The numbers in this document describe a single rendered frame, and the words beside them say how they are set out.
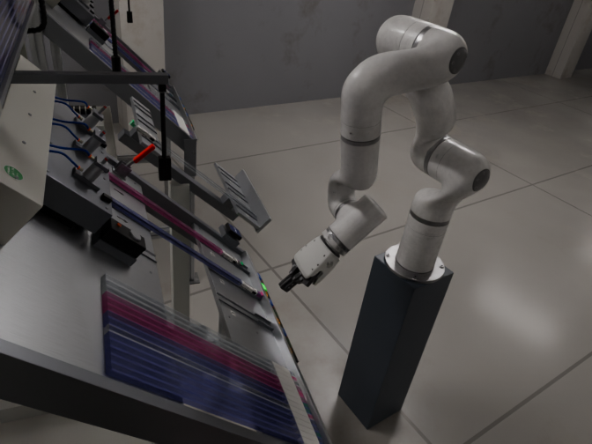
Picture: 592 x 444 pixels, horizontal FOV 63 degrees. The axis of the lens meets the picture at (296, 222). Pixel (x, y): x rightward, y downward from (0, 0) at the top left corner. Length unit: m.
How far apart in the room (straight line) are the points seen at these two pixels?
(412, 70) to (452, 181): 0.39
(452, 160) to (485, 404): 1.21
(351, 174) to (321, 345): 1.21
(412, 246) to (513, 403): 1.03
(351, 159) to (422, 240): 0.45
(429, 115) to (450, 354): 1.39
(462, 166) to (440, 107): 0.19
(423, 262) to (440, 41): 0.70
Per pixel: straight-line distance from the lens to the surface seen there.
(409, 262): 1.51
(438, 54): 1.04
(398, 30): 1.12
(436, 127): 1.24
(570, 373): 2.59
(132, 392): 0.69
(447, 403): 2.17
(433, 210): 1.40
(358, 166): 1.11
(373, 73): 1.03
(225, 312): 1.08
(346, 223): 1.23
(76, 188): 0.86
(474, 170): 1.31
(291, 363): 1.15
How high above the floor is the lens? 1.60
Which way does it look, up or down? 33 degrees down
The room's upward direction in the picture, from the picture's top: 8 degrees clockwise
